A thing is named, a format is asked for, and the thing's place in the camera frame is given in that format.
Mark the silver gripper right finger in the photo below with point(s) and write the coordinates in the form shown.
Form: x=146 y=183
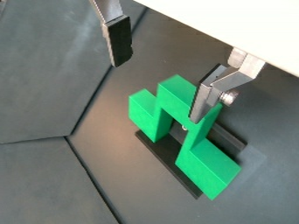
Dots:
x=216 y=85

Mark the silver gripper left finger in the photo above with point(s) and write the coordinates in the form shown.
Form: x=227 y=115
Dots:
x=116 y=30

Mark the black fixture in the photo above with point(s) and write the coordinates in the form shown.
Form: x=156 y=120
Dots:
x=165 y=150

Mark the green bridge-shaped object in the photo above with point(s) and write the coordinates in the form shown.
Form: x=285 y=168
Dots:
x=201 y=161

